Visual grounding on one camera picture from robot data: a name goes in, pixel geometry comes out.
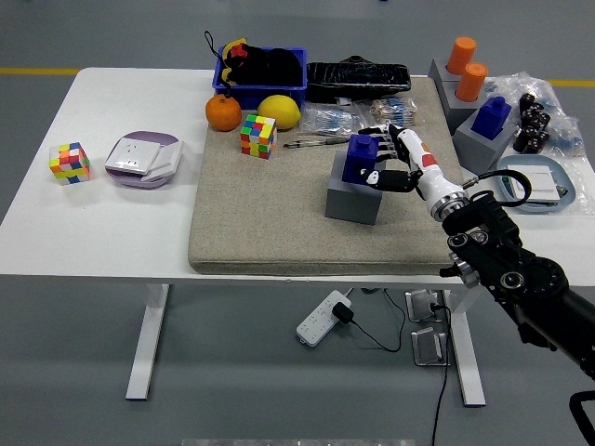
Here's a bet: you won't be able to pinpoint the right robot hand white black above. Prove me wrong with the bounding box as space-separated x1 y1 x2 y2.
356 123 466 202

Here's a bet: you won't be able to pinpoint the blue seal stamp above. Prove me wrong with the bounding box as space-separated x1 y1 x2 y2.
470 96 512 139
341 133 380 185

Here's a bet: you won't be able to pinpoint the grey seal holder block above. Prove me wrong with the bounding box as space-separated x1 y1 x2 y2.
428 57 466 85
439 79 494 136
324 162 385 227
453 109 522 177

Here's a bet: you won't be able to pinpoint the orange cylinder seal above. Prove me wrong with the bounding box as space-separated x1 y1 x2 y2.
446 36 477 75
455 62 488 102

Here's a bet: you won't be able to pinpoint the clear bag of brown resistors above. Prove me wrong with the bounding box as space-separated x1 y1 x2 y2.
370 97 418 129

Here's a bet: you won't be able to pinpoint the black silver pen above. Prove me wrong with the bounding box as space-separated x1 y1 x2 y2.
297 135 352 146
283 138 348 151

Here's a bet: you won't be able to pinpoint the clear bag of blue resistors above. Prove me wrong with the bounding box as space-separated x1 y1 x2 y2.
299 101 369 139

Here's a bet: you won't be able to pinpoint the pile of black capacitors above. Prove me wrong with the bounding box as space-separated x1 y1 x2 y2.
512 92 552 154

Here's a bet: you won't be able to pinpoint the black keyboard in plastic wrap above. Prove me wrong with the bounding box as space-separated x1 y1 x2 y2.
305 54 413 104

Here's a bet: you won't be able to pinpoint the clear bags of small parts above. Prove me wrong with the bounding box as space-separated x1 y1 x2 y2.
483 70 585 154

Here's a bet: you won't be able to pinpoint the light blue tray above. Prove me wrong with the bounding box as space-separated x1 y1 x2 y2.
496 154 577 215

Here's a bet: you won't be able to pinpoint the grey-brown mat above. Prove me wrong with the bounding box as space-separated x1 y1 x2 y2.
188 76 485 276

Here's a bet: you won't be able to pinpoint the yellow lemon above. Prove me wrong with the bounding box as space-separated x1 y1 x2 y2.
257 94 302 130

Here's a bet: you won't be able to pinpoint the black power adapter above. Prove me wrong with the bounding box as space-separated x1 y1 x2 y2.
331 301 355 325

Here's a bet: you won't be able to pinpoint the colourful puzzle cube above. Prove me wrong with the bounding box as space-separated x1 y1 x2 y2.
48 141 91 187
239 113 278 161

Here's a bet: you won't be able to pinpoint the black cloth pouch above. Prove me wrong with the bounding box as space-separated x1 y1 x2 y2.
245 47 303 87

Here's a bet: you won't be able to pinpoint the blue plastic bin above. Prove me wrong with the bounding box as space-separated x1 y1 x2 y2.
211 46 309 111

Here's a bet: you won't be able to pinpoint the white power strip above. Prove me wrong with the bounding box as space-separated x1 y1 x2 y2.
296 290 353 348

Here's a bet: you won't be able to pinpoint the white table leg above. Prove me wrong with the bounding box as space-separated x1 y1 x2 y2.
125 282 171 401
443 287 487 409

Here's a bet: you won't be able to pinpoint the orange fruit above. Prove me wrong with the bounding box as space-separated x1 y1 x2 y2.
205 94 243 133

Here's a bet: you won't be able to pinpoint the purple tray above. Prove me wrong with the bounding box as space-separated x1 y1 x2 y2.
105 130 183 190

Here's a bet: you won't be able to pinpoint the white switch panel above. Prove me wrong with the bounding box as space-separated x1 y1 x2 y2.
141 141 183 183
506 164 561 203

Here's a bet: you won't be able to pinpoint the silver metal bracket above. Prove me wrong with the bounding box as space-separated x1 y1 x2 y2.
410 326 451 368
404 289 450 324

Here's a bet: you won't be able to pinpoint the black adapter cable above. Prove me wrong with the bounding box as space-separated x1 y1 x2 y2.
346 288 408 353

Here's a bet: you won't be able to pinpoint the black floor cable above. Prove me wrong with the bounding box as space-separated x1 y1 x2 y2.
430 301 453 446

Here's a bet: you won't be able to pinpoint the black yellow red pouch with cord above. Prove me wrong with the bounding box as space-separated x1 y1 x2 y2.
204 31 255 97

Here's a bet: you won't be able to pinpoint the white wall socket panel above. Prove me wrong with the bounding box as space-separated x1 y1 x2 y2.
103 138 164 177

